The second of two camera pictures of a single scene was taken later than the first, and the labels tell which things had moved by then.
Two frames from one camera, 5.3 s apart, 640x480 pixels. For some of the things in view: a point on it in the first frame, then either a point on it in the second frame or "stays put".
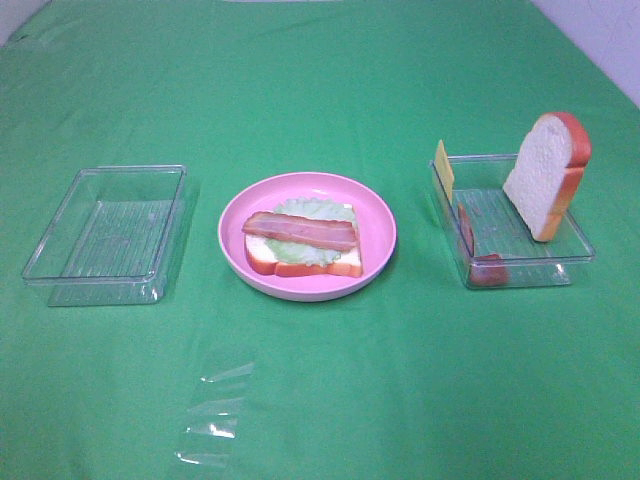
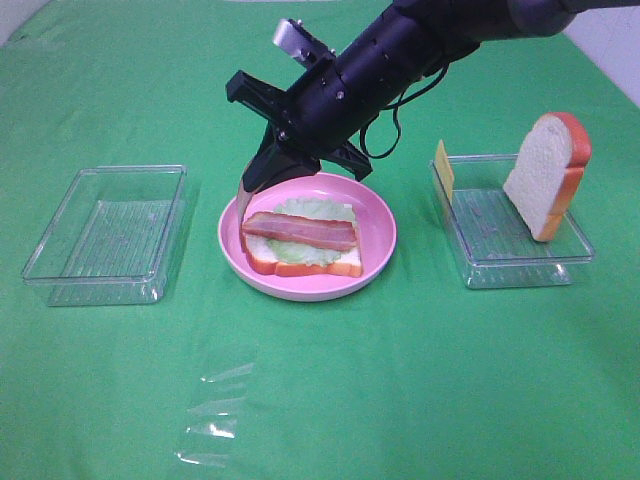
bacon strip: x=332 y=234 stays put
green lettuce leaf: x=295 y=252 stays put
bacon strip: x=485 y=270 to x=243 y=198
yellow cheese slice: x=444 y=168 stays put
